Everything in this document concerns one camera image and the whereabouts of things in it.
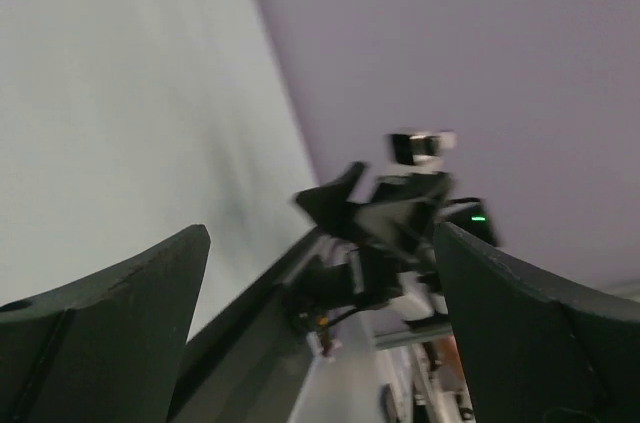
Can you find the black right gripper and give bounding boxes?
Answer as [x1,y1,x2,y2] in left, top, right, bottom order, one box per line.
[293,129,500,263]

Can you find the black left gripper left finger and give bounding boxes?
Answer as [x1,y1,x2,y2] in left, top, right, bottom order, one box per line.
[1,225,210,422]

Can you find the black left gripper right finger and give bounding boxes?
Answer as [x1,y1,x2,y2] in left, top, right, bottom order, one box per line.
[434,223,639,423]

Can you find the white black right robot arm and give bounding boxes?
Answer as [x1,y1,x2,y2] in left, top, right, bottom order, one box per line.
[287,130,500,333]

